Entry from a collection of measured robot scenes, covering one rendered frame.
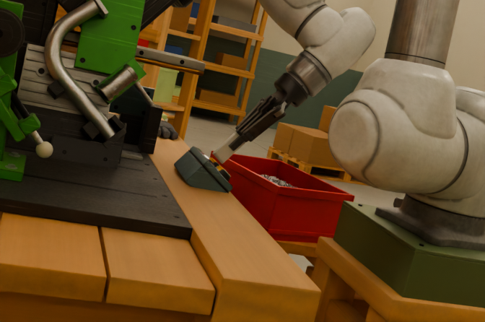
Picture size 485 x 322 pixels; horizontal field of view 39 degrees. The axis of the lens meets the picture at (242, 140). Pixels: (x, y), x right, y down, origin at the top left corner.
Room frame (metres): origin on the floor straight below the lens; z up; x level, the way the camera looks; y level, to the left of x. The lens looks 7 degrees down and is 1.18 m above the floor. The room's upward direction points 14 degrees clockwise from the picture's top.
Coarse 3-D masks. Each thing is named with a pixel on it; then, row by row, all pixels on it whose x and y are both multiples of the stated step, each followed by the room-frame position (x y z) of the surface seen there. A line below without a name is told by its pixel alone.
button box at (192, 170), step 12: (192, 156) 1.41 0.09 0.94; (204, 156) 1.38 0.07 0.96; (180, 168) 1.40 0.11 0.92; (192, 168) 1.35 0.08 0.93; (204, 168) 1.33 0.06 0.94; (216, 168) 1.39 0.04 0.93; (192, 180) 1.32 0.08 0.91; (204, 180) 1.33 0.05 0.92; (216, 180) 1.33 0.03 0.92; (228, 180) 1.35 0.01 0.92
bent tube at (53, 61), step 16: (96, 0) 1.37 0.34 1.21; (64, 16) 1.35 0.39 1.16; (80, 16) 1.36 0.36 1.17; (64, 32) 1.34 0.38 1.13; (48, 48) 1.33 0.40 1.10; (48, 64) 1.32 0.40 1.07; (64, 80) 1.32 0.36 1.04; (80, 96) 1.32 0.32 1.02; (96, 112) 1.33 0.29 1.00; (96, 128) 1.33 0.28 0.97; (112, 128) 1.33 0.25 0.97
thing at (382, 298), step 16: (320, 240) 1.37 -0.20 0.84; (320, 256) 1.35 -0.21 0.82; (336, 256) 1.29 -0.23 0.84; (352, 256) 1.28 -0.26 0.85; (336, 272) 1.28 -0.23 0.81; (352, 272) 1.22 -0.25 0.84; (368, 272) 1.20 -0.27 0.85; (352, 288) 1.21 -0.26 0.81; (368, 288) 1.16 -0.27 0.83; (384, 288) 1.13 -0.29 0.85; (384, 304) 1.10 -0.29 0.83; (400, 304) 1.09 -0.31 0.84; (416, 304) 1.10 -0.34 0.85; (432, 304) 1.11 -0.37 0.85; (448, 304) 1.13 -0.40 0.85; (400, 320) 1.09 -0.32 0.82; (416, 320) 1.10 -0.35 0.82; (432, 320) 1.11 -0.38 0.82; (448, 320) 1.12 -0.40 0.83; (464, 320) 1.13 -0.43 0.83; (480, 320) 1.14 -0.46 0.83
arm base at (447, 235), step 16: (384, 208) 1.31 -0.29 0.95; (400, 208) 1.29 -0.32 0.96; (416, 208) 1.24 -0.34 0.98; (432, 208) 1.22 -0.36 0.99; (400, 224) 1.25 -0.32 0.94; (416, 224) 1.22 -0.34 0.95; (432, 224) 1.21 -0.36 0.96; (448, 224) 1.21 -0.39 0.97; (464, 224) 1.21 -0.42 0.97; (480, 224) 1.22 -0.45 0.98; (432, 240) 1.17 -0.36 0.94; (448, 240) 1.18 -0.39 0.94; (464, 240) 1.20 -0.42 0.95; (480, 240) 1.22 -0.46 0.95
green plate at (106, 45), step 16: (112, 0) 1.42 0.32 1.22; (128, 0) 1.43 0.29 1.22; (144, 0) 1.44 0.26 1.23; (96, 16) 1.40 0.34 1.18; (112, 16) 1.41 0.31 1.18; (128, 16) 1.42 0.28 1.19; (80, 32) 1.39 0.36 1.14; (96, 32) 1.39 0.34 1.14; (112, 32) 1.41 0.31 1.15; (128, 32) 1.42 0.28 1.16; (80, 48) 1.38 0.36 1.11; (96, 48) 1.39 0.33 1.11; (112, 48) 1.40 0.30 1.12; (128, 48) 1.41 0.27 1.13; (80, 64) 1.37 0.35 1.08; (96, 64) 1.38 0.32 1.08; (112, 64) 1.39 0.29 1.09
